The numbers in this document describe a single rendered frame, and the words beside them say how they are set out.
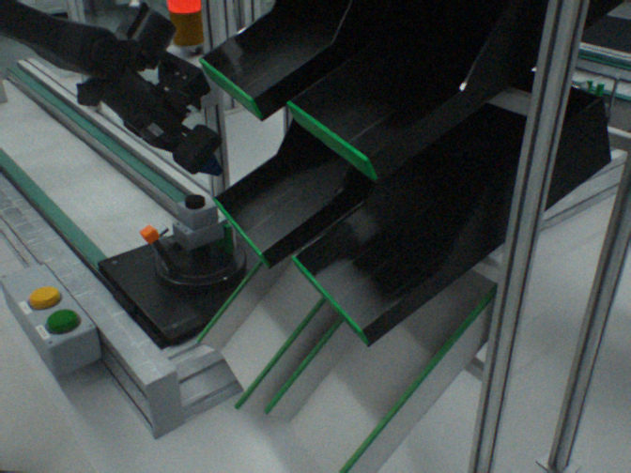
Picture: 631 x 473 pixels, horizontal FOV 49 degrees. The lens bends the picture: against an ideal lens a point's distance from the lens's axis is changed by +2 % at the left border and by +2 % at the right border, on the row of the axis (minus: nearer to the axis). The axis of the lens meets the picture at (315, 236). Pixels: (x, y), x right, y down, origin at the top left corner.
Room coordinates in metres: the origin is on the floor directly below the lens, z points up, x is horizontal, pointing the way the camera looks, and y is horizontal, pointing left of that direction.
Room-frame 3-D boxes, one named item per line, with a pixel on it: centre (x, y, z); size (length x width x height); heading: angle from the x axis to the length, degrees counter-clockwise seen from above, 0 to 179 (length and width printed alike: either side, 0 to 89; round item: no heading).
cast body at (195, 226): (0.89, 0.17, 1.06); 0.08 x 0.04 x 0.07; 128
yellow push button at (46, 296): (0.82, 0.40, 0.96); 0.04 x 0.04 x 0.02
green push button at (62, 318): (0.76, 0.36, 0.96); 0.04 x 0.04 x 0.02
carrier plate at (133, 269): (0.88, 0.18, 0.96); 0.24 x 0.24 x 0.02; 38
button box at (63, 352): (0.82, 0.40, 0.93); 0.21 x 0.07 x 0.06; 38
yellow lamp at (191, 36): (1.10, 0.20, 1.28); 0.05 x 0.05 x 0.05
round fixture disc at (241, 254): (0.88, 0.18, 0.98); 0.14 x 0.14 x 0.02
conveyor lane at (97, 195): (1.13, 0.34, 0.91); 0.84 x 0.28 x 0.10; 38
